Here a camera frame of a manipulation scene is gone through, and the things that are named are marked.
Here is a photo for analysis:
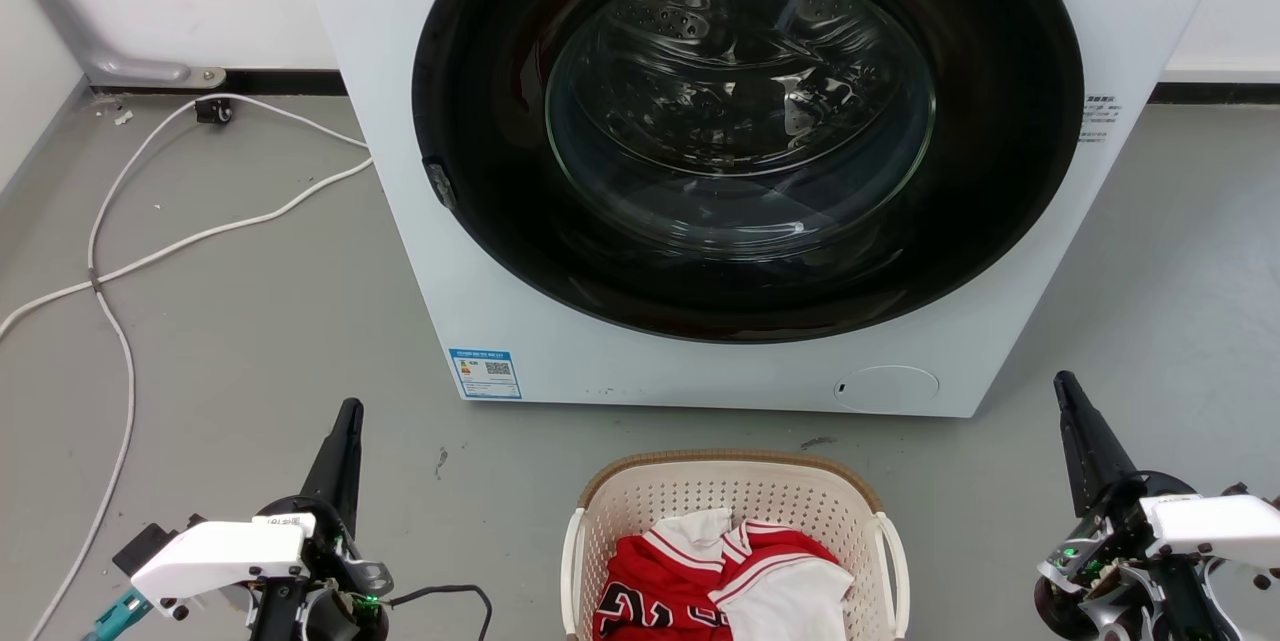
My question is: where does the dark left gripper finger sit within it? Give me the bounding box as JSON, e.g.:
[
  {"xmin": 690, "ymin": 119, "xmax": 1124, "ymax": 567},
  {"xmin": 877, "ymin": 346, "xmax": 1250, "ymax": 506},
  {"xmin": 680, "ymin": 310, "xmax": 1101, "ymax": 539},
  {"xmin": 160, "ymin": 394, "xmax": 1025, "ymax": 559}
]
[
  {"xmin": 328, "ymin": 398, "xmax": 365, "ymax": 536},
  {"xmin": 299, "ymin": 399, "xmax": 351, "ymax": 508}
]

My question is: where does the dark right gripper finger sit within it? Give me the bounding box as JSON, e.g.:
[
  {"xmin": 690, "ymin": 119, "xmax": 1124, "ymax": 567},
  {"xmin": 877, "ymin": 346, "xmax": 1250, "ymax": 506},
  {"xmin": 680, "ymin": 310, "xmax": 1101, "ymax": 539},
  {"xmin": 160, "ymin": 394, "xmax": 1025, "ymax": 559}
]
[
  {"xmin": 1053, "ymin": 371, "xmax": 1113, "ymax": 519},
  {"xmin": 1066, "ymin": 371, "xmax": 1142, "ymax": 504}
]

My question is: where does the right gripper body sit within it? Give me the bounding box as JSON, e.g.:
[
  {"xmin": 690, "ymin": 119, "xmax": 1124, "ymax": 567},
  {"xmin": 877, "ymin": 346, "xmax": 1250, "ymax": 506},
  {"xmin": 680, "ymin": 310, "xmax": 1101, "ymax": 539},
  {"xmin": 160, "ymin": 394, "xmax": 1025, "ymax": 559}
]
[{"xmin": 1033, "ymin": 469, "xmax": 1246, "ymax": 641}]

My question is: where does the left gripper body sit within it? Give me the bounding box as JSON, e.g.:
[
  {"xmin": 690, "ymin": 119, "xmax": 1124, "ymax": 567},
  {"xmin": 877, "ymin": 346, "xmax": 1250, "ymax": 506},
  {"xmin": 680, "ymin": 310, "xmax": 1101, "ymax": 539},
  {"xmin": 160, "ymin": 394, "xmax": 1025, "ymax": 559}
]
[{"xmin": 248, "ymin": 495, "xmax": 395, "ymax": 641}]

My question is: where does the cream perforated laundry basket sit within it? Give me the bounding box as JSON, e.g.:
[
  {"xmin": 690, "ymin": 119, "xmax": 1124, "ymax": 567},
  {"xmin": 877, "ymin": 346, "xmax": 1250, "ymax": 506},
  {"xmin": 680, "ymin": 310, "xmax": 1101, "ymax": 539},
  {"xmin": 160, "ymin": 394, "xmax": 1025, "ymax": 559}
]
[{"xmin": 560, "ymin": 450, "xmax": 911, "ymax": 641}]

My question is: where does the white front-load washing machine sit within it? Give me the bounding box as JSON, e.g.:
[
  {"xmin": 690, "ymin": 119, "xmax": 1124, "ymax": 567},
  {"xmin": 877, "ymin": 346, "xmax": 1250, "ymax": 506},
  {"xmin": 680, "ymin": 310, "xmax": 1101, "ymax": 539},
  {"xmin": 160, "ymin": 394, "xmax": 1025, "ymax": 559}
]
[{"xmin": 290, "ymin": 0, "xmax": 1244, "ymax": 419}]

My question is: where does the blue energy label sticker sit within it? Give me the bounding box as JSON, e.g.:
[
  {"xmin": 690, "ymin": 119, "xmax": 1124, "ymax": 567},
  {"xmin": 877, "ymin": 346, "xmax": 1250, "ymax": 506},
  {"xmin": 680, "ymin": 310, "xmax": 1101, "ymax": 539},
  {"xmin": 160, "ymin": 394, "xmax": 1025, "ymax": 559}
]
[{"xmin": 448, "ymin": 348, "xmax": 523, "ymax": 401}]

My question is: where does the round white filter cover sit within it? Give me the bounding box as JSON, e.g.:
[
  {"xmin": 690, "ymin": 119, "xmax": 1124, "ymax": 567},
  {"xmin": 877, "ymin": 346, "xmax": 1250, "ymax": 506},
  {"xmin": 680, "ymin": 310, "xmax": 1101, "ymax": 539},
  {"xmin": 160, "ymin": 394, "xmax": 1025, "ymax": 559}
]
[{"xmin": 833, "ymin": 365, "xmax": 941, "ymax": 414}]

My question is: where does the white garment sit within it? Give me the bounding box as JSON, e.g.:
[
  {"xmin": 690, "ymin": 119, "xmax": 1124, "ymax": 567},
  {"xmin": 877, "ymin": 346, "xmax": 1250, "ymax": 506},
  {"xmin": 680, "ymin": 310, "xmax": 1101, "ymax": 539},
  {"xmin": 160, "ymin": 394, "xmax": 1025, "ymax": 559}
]
[{"xmin": 653, "ymin": 508, "xmax": 857, "ymax": 641}]

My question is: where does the red basketball jersey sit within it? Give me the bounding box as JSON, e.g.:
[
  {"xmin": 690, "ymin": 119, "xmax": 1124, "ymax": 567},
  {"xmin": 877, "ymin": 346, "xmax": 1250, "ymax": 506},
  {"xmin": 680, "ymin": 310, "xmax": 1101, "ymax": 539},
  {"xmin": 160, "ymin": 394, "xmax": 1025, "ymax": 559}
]
[{"xmin": 592, "ymin": 520, "xmax": 843, "ymax": 641}]

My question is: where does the round black glass washer door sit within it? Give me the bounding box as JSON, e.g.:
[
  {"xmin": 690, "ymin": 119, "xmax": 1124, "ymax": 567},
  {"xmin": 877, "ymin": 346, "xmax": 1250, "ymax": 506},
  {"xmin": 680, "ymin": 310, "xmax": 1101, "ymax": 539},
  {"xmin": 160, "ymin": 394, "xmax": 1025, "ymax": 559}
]
[{"xmin": 411, "ymin": 0, "xmax": 1086, "ymax": 345}]

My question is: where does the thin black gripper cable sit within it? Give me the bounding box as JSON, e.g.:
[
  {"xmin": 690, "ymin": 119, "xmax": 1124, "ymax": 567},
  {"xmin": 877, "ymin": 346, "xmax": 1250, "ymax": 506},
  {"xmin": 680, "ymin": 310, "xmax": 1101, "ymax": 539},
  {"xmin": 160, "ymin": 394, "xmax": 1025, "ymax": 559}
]
[{"xmin": 384, "ymin": 584, "xmax": 494, "ymax": 641}]

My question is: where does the teal cable connector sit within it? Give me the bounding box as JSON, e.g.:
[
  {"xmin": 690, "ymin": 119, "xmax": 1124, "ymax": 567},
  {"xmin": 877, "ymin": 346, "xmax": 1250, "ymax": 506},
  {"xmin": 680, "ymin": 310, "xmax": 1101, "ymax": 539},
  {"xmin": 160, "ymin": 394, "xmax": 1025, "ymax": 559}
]
[{"xmin": 84, "ymin": 588, "xmax": 153, "ymax": 641}]

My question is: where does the white power cable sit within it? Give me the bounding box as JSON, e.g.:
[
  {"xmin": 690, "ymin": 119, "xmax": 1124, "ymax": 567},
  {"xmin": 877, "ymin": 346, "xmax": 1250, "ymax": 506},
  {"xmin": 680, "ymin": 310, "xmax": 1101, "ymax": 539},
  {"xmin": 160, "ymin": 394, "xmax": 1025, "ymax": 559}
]
[
  {"xmin": 26, "ymin": 94, "xmax": 370, "ymax": 641},
  {"xmin": 0, "ymin": 156, "xmax": 375, "ymax": 342}
]

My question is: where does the grey wall bracket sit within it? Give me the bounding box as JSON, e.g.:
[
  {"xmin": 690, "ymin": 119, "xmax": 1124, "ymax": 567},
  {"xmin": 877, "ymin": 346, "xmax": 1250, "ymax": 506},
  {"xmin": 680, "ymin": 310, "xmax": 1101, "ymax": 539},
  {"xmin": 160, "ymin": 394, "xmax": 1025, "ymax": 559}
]
[{"xmin": 0, "ymin": 0, "xmax": 227, "ymax": 89}]

